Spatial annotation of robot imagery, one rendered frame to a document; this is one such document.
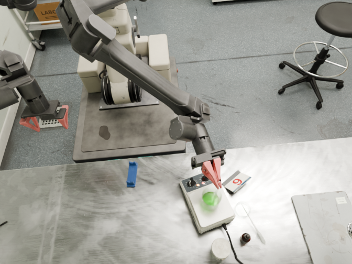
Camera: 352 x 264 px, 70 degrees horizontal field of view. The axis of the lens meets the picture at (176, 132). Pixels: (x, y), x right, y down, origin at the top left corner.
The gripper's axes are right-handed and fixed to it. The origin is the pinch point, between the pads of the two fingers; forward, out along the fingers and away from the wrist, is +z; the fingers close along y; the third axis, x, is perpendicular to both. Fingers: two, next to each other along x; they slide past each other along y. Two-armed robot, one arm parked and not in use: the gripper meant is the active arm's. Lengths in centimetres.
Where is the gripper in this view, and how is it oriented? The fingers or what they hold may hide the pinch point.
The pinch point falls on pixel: (218, 185)
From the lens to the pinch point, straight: 72.3
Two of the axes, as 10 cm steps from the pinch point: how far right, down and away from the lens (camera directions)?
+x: 0.3, 5.2, 8.5
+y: 9.6, -2.5, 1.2
